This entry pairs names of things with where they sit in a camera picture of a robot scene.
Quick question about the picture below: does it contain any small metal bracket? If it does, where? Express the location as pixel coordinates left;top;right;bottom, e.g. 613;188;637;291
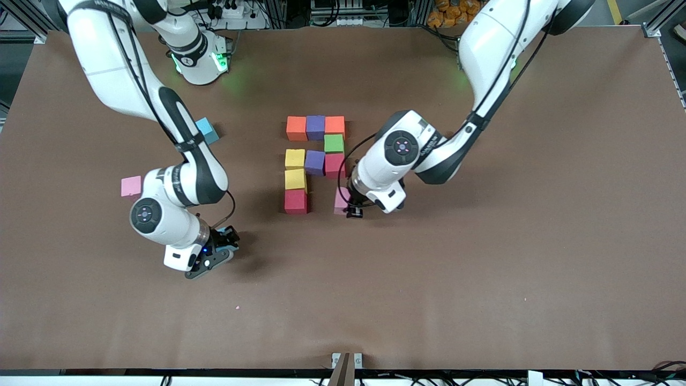
331;352;363;370

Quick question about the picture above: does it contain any pink foam block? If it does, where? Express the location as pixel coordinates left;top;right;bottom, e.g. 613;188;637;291
333;187;352;216
121;176;143;201

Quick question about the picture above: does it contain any pile of orange snacks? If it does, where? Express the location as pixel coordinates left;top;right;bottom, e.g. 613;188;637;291
427;0;478;28

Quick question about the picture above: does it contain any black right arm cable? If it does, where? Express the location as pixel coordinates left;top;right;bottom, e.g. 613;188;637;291
211;190;237;229

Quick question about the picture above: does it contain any orange foam block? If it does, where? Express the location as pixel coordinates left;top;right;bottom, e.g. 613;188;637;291
286;116;308;142
325;116;347;141

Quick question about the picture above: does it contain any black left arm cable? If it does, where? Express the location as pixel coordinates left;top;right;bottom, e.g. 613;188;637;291
336;133;377;209

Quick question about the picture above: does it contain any red foam block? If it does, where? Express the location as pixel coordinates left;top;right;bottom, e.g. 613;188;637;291
325;153;347;180
284;189;309;216

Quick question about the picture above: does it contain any white power strip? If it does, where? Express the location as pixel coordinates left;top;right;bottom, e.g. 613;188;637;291
310;0;387;27
206;0;269;31

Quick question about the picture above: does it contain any aluminium frame profile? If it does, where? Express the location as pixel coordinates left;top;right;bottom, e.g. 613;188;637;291
640;0;686;39
0;0;49;44

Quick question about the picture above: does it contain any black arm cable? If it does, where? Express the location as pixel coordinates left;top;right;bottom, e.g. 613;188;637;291
336;133;377;209
211;190;237;229

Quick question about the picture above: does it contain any brown upright pole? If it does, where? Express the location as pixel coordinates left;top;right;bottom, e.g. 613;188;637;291
327;352;356;386

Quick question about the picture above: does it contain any purple foam block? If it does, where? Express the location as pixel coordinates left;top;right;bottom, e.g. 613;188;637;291
305;150;326;177
306;115;326;142

